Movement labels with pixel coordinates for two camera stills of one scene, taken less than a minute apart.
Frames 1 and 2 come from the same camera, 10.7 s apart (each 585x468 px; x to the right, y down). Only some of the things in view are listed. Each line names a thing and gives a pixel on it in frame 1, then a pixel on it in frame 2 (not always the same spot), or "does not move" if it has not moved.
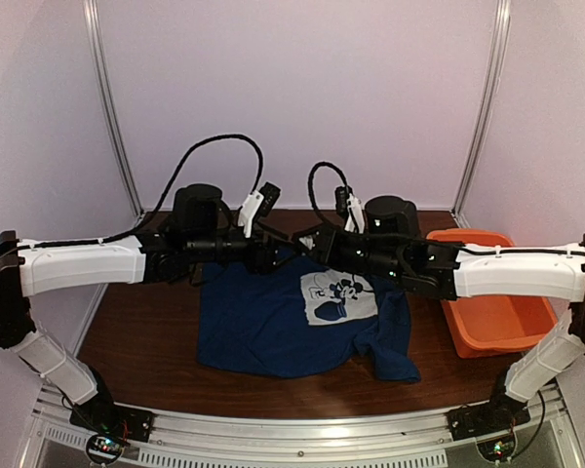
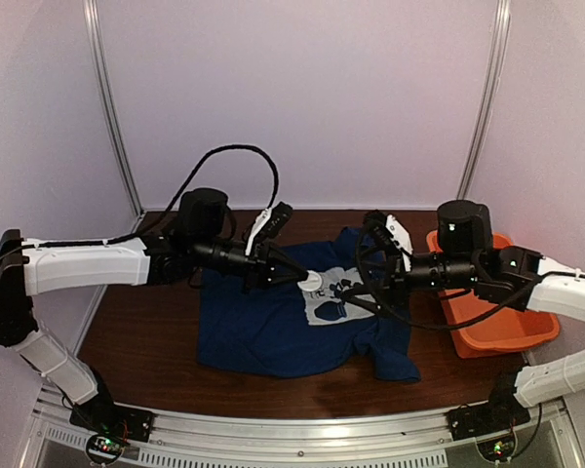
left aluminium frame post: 93,24 does not move
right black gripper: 325,246 to 394,278
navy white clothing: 300,319 does not move
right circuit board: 496,450 does not move
